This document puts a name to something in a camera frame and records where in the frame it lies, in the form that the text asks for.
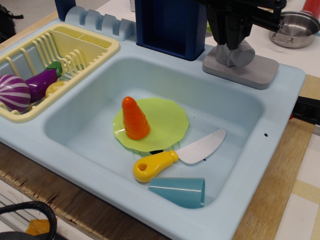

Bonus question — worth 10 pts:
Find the black clamp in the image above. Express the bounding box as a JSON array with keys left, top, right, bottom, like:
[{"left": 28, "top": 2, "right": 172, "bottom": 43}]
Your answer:
[{"left": 290, "top": 96, "right": 320, "bottom": 125}]

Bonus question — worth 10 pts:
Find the steel toy pot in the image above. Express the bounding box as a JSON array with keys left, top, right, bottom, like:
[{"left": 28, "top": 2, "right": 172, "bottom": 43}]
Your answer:
[{"left": 269, "top": 11, "right": 320, "bottom": 49}]

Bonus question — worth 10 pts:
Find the grey toy faucet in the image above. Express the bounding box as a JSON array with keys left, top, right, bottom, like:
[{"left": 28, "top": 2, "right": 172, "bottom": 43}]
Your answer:
[{"left": 202, "top": 40, "right": 280, "bottom": 90}]

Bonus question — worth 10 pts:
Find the yellow toy potato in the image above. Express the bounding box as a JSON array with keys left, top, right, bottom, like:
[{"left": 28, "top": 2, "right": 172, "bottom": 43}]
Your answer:
[{"left": 45, "top": 81, "right": 67, "bottom": 98}]

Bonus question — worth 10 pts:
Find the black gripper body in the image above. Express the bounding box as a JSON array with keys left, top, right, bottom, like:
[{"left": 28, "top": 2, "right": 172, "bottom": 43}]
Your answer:
[{"left": 199, "top": 0, "right": 287, "bottom": 32}]

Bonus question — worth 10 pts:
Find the dark blue corner post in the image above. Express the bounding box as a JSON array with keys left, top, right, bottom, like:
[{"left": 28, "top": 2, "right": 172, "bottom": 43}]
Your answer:
[{"left": 54, "top": 0, "right": 76, "bottom": 21}]

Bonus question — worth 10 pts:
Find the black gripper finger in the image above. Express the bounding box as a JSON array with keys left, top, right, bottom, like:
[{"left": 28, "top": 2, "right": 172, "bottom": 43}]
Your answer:
[
  {"left": 206, "top": 6, "right": 227, "bottom": 45},
  {"left": 225, "top": 13, "right": 253, "bottom": 50}
]

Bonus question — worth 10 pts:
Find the red object in background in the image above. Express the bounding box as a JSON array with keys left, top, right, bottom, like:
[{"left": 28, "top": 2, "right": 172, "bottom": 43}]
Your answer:
[{"left": 302, "top": 0, "right": 320, "bottom": 18}]

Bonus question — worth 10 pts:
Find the dark blue backsplash post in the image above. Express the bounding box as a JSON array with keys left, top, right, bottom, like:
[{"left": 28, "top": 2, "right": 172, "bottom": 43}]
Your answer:
[{"left": 135, "top": 0, "right": 207, "bottom": 61}]

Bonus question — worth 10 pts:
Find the orange toy carrot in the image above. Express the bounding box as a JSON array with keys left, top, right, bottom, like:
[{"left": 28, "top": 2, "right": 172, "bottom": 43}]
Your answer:
[{"left": 122, "top": 96, "right": 151, "bottom": 140}]

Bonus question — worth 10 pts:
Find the purple toy eggplant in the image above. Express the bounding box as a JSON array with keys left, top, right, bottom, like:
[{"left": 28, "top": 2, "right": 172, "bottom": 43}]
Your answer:
[{"left": 25, "top": 61, "right": 63, "bottom": 103}]

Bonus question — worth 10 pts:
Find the orange tape piece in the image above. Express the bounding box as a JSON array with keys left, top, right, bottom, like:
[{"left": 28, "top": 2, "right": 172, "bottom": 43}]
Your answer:
[{"left": 25, "top": 219, "right": 53, "bottom": 236}]

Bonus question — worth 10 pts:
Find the green toy plate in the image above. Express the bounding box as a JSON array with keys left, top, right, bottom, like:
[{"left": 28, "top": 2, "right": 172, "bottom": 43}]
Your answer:
[{"left": 113, "top": 97, "right": 189, "bottom": 152}]

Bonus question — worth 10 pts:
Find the light blue toy cup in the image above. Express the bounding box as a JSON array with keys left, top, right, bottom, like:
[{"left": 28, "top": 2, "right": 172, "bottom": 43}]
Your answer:
[{"left": 148, "top": 177, "right": 206, "bottom": 209}]

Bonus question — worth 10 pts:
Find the yellow handled toy knife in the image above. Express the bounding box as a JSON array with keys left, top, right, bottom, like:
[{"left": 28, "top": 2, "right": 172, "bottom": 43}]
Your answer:
[{"left": 132, "top": 129, "right": 227, "bottom": 183}]

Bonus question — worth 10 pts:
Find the black cable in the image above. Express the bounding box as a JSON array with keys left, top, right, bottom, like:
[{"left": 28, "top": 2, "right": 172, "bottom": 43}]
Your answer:
[{"left": 0, "top": 201, "right": 58, "bottom": 240}]

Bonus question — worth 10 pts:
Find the purple striped toy onion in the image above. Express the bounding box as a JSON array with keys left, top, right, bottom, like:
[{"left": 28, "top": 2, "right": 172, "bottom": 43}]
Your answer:
[{"left": 0, "top": 74, "right": 31, "bottom": 113}]

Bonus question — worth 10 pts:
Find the light blue toy sink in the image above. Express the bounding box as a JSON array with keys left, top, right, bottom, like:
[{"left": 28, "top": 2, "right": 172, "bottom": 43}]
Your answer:
[{"left": 0, "top": 5, "right": 307, "bottom": 240}]

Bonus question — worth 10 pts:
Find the pale yellow dish rack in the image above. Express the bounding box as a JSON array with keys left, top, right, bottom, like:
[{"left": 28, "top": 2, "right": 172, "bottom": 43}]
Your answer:
[{"left": 0, "top": 23, "right": 120, "bottom": 123}]

